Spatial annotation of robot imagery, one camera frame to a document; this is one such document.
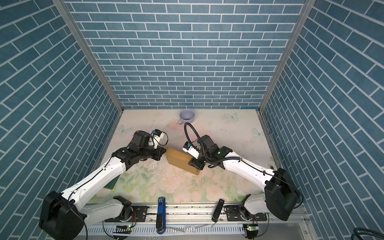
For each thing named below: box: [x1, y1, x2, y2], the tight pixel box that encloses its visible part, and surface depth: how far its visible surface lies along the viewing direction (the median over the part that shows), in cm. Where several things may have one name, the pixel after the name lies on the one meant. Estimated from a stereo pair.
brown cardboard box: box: [165, 147, 200, 176], surface depth 81 cm
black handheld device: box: [211, 199, 225, 223], surface depth 77 cm
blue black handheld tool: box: [156, 197, 166, 234], surface depth 73 cm
